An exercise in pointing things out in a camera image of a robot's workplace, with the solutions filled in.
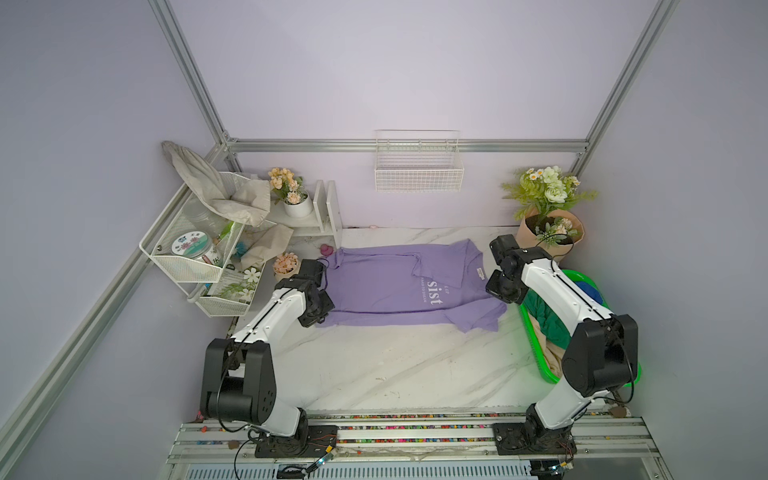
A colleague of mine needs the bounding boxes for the beige cloth on rack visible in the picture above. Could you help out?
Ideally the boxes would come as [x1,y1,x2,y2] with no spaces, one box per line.
[240,224,293,271]

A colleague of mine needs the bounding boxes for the purple t-shirt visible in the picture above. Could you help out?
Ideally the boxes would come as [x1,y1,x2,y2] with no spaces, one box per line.
[324,239,507,333]

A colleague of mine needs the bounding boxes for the beige t-shirt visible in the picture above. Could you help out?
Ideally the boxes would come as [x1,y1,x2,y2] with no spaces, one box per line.
[534,323,565,379]

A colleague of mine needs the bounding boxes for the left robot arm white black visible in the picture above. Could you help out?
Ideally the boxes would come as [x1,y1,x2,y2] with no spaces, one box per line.
[200,260,334,456]

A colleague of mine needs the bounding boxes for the round floral tin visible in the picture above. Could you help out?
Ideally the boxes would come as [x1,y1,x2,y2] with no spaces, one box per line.
[171,230,212,259]

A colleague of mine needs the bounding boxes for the white tiered wire rack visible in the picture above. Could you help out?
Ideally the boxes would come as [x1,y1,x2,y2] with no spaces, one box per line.
[139,186,277,317]

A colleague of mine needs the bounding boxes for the large terracotta flower pot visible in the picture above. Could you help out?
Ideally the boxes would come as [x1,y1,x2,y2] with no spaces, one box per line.
[515,209,585,261]

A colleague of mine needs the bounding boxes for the white small shelf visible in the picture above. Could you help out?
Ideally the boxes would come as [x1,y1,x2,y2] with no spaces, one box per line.
[267,180,343,248]

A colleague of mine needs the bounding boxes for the small white pot peach flowers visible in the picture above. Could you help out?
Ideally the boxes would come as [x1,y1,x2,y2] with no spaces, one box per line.
[268,167,313,218]

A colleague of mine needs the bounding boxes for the green plastic laundry basket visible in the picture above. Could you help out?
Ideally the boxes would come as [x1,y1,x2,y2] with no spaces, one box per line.
[519,262,640,397]

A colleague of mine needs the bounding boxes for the green t-shirt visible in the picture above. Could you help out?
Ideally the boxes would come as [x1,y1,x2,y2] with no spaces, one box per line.
[523,290,571,350]

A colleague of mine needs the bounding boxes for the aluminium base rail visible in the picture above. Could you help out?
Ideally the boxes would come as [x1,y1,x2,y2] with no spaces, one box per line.
[167,411,661,466]

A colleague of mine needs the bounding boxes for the cream ribbed pot pink flowers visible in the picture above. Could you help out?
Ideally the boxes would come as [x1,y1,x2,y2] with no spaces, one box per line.
[272,252,301,281]

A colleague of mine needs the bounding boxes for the green white artificial flowers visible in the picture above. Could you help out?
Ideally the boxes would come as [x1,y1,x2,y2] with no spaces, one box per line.
[502,166,598,223]

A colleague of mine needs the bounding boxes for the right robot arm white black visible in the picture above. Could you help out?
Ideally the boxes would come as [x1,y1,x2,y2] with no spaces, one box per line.
[486,235,639,457]

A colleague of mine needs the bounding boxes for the white wire wall basket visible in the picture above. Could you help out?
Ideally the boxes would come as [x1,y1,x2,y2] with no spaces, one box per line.
[374,129,464,193]

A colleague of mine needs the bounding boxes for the blue t-shirt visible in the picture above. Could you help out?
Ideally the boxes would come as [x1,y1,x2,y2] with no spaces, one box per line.
[576,281,603,304]

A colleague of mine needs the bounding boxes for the floral printed packet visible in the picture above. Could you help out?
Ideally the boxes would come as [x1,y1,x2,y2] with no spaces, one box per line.
[212,266,262,304]

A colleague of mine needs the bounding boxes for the grey cloth bag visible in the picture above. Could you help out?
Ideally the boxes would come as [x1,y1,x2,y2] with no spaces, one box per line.
[161,141,271,227]

